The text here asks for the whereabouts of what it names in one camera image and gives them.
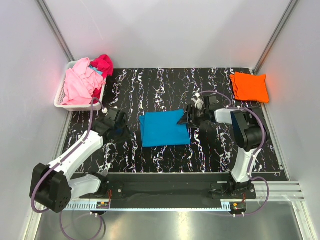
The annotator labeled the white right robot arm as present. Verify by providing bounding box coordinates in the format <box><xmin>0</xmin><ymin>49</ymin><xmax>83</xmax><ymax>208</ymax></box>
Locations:
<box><xmin>177</xmin><ymin>93</ymin><xmax>269</xmax><ymax>199</ymax></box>

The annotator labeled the light pink t shirt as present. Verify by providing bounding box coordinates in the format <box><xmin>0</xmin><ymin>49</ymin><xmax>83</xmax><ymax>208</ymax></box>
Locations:
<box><xmin>61</xmin><ymin>57</ymin><xmax>104</xmax><ymax>106</ymax></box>

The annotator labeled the aluminium frame rail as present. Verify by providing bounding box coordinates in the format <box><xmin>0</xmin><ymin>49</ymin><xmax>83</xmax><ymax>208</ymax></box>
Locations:
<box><xmin>33</xmin><ymin>181</ymin><xmax>306</xmax><ymax>201</ymax></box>

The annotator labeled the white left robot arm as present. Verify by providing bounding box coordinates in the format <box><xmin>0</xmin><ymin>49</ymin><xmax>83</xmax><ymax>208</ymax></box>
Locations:
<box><xmin>29</xmin><ymin>108</ymin><xmax>132</xmax><ymax>213</ymax></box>

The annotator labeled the blue t shirt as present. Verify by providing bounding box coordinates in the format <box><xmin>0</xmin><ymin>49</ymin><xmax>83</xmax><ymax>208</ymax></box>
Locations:
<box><xmin>139</xmin><ymin>109</ymin><xmax>191</xmax><ymax>148</ymax></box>

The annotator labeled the light blue garment in basket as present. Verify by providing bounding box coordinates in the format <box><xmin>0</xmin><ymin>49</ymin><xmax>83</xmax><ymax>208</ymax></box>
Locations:
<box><xmin>89</xmin><ymin>65</ymin><xmax>103</xmax><ymax>75</ymax></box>

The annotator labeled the magenta t shirt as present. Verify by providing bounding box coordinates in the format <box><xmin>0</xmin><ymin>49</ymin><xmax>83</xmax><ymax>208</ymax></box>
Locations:
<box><xmin>90</xmin><ymin>54</ymin><xmax>114</xmax><ymax>98</ymax></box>

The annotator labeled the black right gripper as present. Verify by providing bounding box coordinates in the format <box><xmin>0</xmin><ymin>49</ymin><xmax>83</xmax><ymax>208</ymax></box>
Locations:
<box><xmin>176</xmin><ymin>104</ymin><xmax>209</xmax><ymax>129</ymax></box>

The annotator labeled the white plastic laundry basket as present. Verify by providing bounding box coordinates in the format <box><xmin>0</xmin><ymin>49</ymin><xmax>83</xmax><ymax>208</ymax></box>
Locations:
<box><xmin>54</xmin><ymin>57</ymin><xmax>107</xmax><ymax>112</ymax></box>

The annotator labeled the folded orange t shirt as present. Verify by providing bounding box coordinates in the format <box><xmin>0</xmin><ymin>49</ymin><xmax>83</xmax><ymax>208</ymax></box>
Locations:
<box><xmin>229</xmin><ymin>72</ymin><xmax>270</xmax><ymax>104</ymax></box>

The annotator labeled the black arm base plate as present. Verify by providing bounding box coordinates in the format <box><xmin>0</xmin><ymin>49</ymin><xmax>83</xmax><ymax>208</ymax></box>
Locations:
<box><xmin>78</xmin><ymin>172</ymin><xmax>257</xmax><ymax>210</ymax></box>

